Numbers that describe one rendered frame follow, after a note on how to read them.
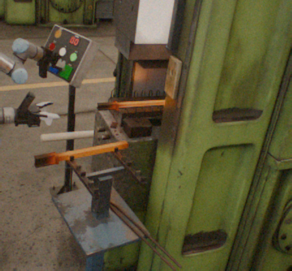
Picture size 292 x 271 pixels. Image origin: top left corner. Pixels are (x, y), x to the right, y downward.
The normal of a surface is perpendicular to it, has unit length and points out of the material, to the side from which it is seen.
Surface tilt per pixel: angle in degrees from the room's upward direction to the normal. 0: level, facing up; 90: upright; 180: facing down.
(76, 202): 0
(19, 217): 0
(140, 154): 90
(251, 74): 89
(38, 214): 0
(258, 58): 89
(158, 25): 90
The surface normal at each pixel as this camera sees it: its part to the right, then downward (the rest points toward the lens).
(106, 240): 0.13, -0.87
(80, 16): 0.37, 0.48
